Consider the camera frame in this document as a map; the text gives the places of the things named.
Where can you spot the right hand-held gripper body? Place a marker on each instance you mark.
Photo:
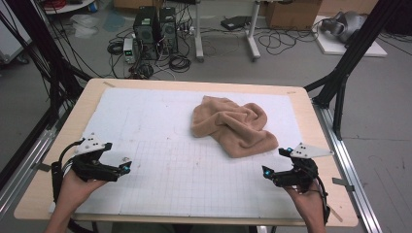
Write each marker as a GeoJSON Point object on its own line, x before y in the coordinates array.
{"type": "Point", "coordinates": [304, 174]}

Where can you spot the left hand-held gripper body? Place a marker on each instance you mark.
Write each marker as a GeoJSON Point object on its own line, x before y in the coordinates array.
{"type": "Point", "coordinates": [90, 168]}

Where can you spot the tan towel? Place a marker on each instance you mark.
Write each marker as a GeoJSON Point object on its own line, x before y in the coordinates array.
{"type": "Point", "coordinates": [233, 126]}

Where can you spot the person's right hand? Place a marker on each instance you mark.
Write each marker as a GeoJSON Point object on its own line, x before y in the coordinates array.
{"type": "Point", "coordinates": [307, 202]}

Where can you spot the person's left hand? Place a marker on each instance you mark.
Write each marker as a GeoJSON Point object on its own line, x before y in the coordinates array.
{"type": "Point", "coordinates": [73, 192]}

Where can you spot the grey tape piece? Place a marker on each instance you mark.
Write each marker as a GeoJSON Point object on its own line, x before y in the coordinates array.
{"type": "Point", "coordinates": [343, 183]}

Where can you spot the black tape piece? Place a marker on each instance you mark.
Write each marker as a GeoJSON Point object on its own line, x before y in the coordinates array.
{"type": "Point", "coordinates": [43, 167]}

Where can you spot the long beige tape strip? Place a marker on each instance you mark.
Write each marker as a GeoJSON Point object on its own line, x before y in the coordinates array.
{"type": "Point", "coordinates": [335, 213]}

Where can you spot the white grid mat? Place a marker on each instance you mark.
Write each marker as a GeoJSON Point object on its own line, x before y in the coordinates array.
{"type": "Point", "coordinates": [155, 129]}

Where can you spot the grey bench power supply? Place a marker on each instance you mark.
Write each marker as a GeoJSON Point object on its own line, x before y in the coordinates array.
{"type": "Point", "coordinates": [129, 50]}

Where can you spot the white floor board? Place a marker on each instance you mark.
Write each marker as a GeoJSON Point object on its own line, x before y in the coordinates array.
{"type": "Point", "coordinates": [333, 48]}

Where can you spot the large black computer tower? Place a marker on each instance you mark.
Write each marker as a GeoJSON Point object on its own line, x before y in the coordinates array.
{"type": "Point", "coordinates": [145, 32]}

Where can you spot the clear plastic sheet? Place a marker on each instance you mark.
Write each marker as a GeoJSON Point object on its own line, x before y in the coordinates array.
{"type": "Point", "coordinates": [84, 26]}

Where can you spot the slim black computer tower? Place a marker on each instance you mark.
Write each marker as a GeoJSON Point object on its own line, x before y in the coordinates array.
{"type": "Point", "coordinates": [169, 30]}

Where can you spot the large cardboard box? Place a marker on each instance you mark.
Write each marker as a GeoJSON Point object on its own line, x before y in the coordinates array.
{"type": "Point", "coordinates": [291, 14]}

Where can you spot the black flat device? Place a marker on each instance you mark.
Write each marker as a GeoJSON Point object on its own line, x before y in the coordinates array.
{"type": "Point", "coordinates": [234, 22]}

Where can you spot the white power strip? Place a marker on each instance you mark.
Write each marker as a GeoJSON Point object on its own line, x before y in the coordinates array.
{"type": "Point", "coordinates": [187, 30]}

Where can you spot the grey rounded machine housing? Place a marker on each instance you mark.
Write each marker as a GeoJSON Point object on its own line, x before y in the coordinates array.
{"type": "Point", "coordinates": [345, 24]}

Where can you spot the round white table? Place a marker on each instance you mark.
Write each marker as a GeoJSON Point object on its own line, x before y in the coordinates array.
{"type": "Point", "coordinates": [69, 7]}

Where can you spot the flat cardboard box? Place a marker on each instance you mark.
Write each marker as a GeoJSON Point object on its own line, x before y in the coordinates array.
{"type": "Point", "coordinates": [136, 3]}

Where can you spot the aluminium rail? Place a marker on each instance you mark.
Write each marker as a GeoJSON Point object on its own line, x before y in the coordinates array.
{"type": "Point", "coordinates": [22, 171]}
{"type": "Point", "coordinates": [353, 174]}

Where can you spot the black metal frame stand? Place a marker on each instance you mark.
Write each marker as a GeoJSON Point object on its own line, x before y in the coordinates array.
{"type": "Point", "coordinates": [42, 48]}
{"type": "Point", "coordinates": [353, 55]}

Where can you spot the white table frame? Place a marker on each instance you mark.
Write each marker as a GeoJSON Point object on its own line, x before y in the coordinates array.
{"type": "Point", "coordinates": [198, 32]}

